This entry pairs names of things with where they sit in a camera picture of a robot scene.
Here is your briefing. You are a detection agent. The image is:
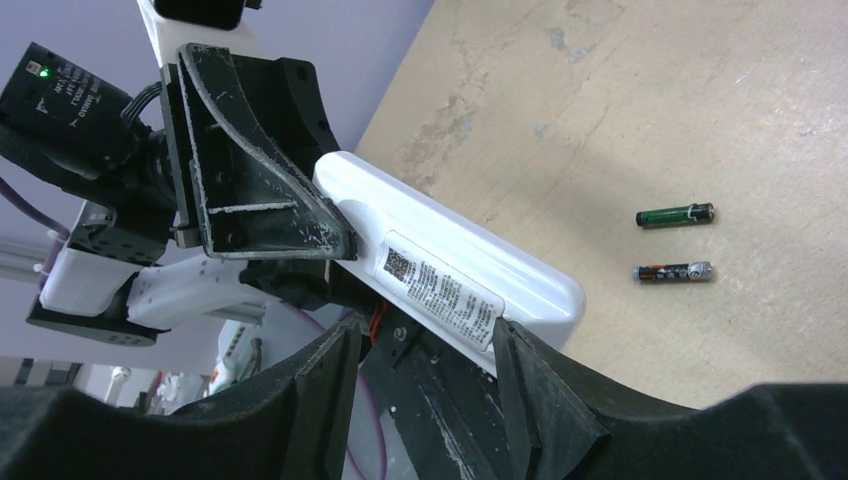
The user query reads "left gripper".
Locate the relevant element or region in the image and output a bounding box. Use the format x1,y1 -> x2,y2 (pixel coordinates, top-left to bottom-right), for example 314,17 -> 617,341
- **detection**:
142,42 -> 359,313

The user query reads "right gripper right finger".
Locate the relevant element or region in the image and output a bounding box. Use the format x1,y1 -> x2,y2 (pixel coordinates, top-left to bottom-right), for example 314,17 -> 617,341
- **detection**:
493,319 -> 847,479

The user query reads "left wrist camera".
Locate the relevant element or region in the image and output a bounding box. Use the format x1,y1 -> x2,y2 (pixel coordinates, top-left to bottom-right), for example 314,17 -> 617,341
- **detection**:
137,0 -> 268,68

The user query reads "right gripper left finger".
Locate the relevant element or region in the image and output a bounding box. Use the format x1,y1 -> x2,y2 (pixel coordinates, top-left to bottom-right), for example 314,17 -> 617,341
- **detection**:
1,321 -> 361,479

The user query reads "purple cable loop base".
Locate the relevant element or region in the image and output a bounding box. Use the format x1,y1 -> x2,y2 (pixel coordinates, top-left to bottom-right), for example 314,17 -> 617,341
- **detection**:
278,301 -> 389,480

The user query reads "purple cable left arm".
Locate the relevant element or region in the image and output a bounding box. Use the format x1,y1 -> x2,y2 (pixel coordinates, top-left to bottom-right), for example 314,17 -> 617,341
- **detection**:
0,175 -> 71,293

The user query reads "white remote control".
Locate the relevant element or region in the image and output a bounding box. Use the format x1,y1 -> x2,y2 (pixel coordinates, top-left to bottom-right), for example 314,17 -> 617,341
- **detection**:
313,151 -> 587,374

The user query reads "green AAA battery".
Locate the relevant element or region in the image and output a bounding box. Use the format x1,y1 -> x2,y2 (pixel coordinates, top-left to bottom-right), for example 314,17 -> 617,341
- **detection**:
635,203 -> 715,229

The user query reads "black orange AAA battery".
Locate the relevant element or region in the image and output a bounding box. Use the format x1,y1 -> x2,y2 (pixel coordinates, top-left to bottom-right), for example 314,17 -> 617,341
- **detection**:
633,261 -> 713,284

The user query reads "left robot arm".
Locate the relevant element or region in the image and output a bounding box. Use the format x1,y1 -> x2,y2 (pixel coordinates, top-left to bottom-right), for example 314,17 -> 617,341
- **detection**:
1,43 -> 357,346

